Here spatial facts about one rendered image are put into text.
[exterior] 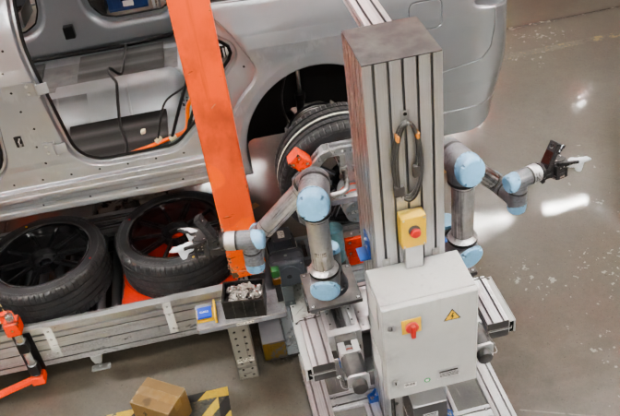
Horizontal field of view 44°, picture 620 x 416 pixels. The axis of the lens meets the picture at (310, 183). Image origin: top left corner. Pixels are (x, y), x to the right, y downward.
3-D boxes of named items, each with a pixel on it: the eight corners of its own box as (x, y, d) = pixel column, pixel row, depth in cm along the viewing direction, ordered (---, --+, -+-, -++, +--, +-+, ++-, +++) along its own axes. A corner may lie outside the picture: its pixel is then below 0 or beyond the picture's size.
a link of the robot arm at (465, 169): (463, 244, 320) (464, 136, 288) (484, 266, 309) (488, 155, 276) (438, 255, 317) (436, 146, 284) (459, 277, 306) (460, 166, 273)
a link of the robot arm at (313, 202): (342, 278, 313) (328, 170, 280) (341, 304, 301) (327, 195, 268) (313, 279, 314) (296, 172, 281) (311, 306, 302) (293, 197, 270)
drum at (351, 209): (363, 194, 378) (362, 171, 369) (375, 220, 361) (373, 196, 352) (336, 199, 377) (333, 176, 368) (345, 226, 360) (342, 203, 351)
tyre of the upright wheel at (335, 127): (426, 134, 395) (322, 77, 365) (441, 159, 376) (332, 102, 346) (351, 224, 421) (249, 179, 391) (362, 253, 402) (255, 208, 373)
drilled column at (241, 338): (257, 361, 402) (244, 304, 377) (259, 375, 394) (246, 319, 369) (238, 365, 401) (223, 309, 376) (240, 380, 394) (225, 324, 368)
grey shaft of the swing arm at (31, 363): (50, 374, 404) (17, 308, 374) (49, 383, 400) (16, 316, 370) (32, 378, 404) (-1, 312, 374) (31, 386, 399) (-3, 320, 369)
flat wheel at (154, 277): (216, 206, 466) (208, 175, 452) (261, 269, 418) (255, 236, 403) (111, 248, 446) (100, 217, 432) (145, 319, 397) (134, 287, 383)
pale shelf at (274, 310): (282, 291, 381) (281, 287, 379) (287, 315, 368) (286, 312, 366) (196, 309, 378) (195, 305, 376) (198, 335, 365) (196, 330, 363)
